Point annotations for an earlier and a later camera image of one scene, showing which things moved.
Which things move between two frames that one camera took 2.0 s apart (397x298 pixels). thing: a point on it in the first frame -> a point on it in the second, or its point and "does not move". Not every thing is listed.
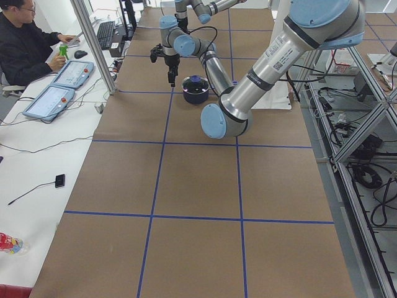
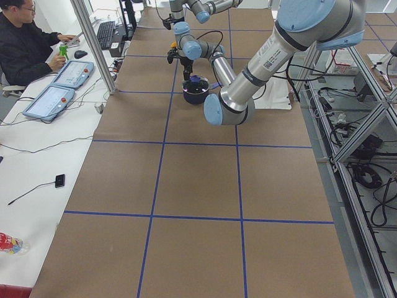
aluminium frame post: (86, 27) does not move
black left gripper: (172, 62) -> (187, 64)
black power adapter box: (360, 85) does not move
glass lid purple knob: (195, 84) does not move
